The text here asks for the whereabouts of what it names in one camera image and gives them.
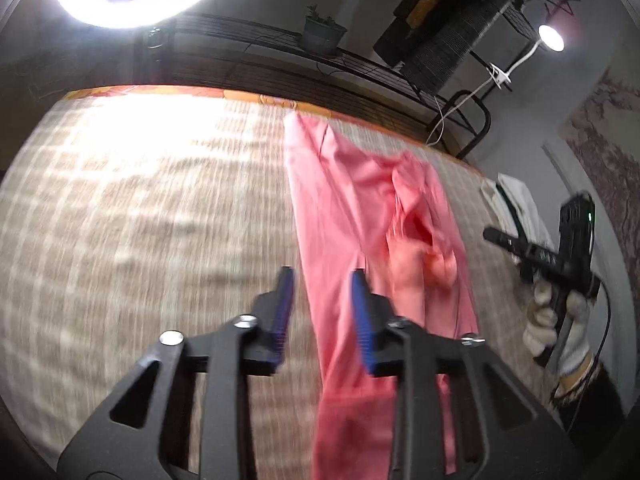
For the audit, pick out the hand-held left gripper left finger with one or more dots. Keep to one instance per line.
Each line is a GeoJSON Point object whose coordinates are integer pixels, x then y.
{"type": "Point", "coordinates": [284, 310]}

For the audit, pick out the dark green jacket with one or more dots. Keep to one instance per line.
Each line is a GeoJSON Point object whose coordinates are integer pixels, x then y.
{"type": "Point", "coordinates": [395, 40]}

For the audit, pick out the grey plaid coat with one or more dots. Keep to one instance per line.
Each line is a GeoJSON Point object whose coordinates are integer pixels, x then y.
{"type": "Point", "coordinates": [450, 45]}

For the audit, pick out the yellow hanging garment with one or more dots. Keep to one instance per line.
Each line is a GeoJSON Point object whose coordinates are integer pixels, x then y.
{"type": "Point", "coordinates": [425, 2]}

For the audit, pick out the black metal clothes rack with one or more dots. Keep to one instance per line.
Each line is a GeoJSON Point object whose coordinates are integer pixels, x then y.
{"type": "Point", "coordinates": [350, 60]}

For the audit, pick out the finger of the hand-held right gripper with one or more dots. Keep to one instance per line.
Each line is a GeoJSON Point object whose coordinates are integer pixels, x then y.
{"type": "Point", "coordinates": [515, 246]}

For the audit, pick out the person's right forearm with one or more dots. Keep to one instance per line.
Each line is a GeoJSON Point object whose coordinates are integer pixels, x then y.
{"type": "Point", "coordinates": [595, 395]}

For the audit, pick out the white folded garment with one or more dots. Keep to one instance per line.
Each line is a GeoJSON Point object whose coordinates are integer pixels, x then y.
{"type": "Point", "coordinates": [525, 205]}

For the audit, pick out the potted plant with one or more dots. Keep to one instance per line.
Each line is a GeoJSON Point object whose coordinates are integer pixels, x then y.
{"type": "Point", "coordinates": [320, 35]}

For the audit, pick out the person's right hand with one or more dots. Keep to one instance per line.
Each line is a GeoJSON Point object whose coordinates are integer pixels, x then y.
{"type": "Point", "coordinates": [575, 330]}

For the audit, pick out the orange patterned mattress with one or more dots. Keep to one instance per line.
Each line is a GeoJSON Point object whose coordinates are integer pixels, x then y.
{"type": "Point", "coordinates": [250, 97]}

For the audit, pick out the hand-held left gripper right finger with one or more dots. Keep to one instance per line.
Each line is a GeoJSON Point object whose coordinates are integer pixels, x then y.
{"type": "Point", "coordinates": [361, 320]}

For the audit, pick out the white clip lamp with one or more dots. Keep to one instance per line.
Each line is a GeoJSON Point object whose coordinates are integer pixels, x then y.
{"type": "Point", "coordinates": [550, 37]}

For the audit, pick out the landscape wall mural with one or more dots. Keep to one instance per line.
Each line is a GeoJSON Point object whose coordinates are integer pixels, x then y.
{"type": "Point", "coordinates": [595, 135]}

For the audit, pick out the black metal tube frame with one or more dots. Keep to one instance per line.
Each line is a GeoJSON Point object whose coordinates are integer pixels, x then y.
{"type": "Point", "coordinates": [482, 125]}

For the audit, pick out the pink t-shirt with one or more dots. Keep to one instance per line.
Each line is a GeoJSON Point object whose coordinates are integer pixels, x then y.
{"type": "Point", "coordinates": [340, 210]}

